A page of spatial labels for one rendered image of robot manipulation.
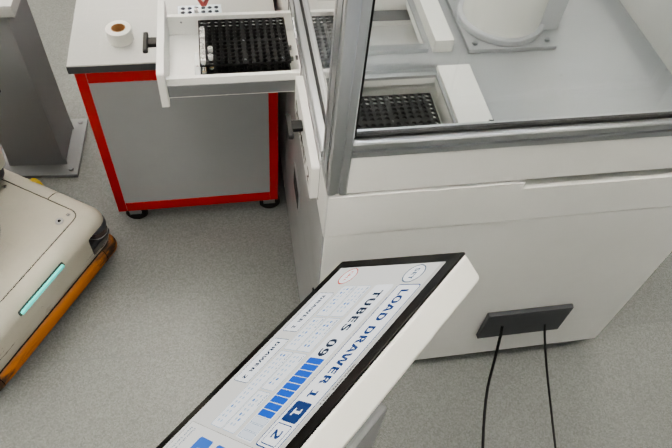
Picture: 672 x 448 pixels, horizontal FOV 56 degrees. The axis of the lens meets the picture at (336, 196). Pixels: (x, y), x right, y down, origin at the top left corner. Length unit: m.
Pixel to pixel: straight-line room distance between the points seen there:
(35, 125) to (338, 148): 1.56
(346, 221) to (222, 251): 1.04
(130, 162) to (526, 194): 1.28
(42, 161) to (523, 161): 1.88
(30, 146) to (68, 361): 0.84
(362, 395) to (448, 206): 0.66
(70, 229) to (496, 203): 1.30
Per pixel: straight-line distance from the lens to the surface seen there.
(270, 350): 1.02
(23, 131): 2.56
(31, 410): 2.18
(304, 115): 1.43
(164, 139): 2.07
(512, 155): 1.30
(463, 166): 1.28
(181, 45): 1.77
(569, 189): 1.47
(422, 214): 1.38
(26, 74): 2.36
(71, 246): 2.10
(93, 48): 1.92
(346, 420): 0.80
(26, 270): 2.08
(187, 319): 2.20
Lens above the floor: 1.93
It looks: 52 degrees down
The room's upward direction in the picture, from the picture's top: 7 degrees clockwise
